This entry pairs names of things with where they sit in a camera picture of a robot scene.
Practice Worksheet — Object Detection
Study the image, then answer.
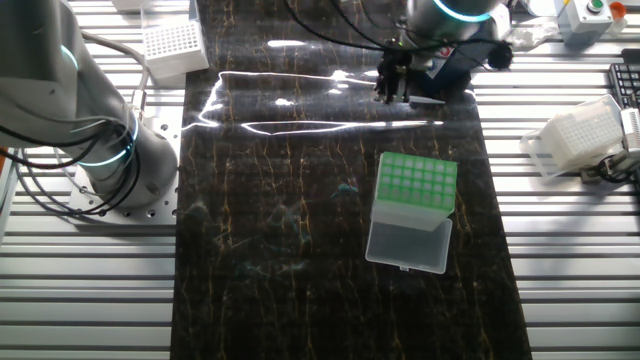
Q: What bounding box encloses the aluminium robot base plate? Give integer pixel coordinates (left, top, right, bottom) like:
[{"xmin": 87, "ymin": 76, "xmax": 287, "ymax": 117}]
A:
[{"xmin": 67, "ymin": 105, "xmax": 185, "ymax": 226}]

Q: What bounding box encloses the black keyboard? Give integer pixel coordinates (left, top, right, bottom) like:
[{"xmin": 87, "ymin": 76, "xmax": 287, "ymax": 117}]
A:
[{"xmin": 608, "ymin": 62, "xmax": 640, "ymax": 109}]

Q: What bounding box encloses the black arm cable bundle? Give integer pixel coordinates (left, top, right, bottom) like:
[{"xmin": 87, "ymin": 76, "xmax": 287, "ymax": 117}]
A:
[{"xmin": 0, "ymin": 107, "xmax": 144, "ymax": 217}]

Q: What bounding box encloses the thin grey cable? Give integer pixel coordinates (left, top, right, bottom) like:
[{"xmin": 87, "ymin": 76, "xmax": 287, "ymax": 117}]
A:
[{"xmin": 13, "ymin": 149, "xmax": 101, "ymax": 217}]

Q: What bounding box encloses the grey button control box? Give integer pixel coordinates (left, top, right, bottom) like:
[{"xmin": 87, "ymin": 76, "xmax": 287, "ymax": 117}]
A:
[{"xmin": 553, "ymin": 0, "xmax": 617, "ymax": 50}]

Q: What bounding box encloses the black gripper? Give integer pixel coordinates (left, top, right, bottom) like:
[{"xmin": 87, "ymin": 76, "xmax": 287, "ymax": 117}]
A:
[{"xmin": 374, "ymin": 48, "xmax": 426, "ymax": 105}]

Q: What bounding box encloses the black round cable connector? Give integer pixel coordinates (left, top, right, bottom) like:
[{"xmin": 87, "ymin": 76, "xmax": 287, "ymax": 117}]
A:
[{"xmin": 487, "ymin": 40, "xmax": 515, "ymax": 70}]

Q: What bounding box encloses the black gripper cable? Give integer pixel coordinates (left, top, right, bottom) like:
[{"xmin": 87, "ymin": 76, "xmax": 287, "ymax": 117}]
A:
[{"xmin": 284, "ymin": 0, "xmax": 501, "ymax": 57}]

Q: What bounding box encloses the metal camera clamp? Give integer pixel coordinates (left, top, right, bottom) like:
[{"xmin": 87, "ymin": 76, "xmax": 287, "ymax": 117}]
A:
[{"xmin": 579, "ymin": 149, "xmax": 640, "ymax": 185}]

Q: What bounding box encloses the white crumpled tissue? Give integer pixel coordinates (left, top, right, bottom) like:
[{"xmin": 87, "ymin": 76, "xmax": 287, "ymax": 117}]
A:
[{"xmin": 509, "ymin": 22, "xmax": 560, "ymax": 51}]

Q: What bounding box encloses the white paper sheet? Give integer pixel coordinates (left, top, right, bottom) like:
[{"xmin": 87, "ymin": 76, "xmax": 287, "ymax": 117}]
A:
[{"xmin": 519, "ymin": 0, "xmax": 557, "ymax": 16}]

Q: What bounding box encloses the white tip rack clear lid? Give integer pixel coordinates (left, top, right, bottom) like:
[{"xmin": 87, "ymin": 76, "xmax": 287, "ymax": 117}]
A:
[
  {"xmin": 519, "ymin": 93, "xmax": 626, "ymax": 179},
  {"xmin": 139, "ymin": 0, "xmax": 210, "ymax": 87}
]

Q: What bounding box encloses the grey robot power cable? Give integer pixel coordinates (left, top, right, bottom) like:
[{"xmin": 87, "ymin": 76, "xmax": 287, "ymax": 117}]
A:
[{"xmin": 78, "ymin": 29, "xmax": 152, "ymax": 122}]

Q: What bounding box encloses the blue vortex mixer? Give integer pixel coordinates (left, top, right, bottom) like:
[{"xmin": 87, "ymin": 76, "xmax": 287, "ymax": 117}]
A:
[{"xmin": 423, "ymin": 37, "xmax": 501, "ymax": 99}]

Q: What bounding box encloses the green pipette tip holder box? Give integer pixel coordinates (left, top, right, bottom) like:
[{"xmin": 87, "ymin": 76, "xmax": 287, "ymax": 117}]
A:
[{"xmin": 364, "ymin": 151, "xmax": 459, "ymax": 275}]

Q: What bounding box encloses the large translucent pipette tip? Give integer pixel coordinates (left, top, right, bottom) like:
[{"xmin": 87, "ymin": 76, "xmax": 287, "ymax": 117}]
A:
[{"xmin": 407, "ymin": 94, "xmax": 447, "ymax": 106}]

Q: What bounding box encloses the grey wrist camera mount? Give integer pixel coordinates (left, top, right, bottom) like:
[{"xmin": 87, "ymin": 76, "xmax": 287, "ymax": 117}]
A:
[{"xmin": 491, "ymin": 4, "xmax": 512, "ymax": 41}]

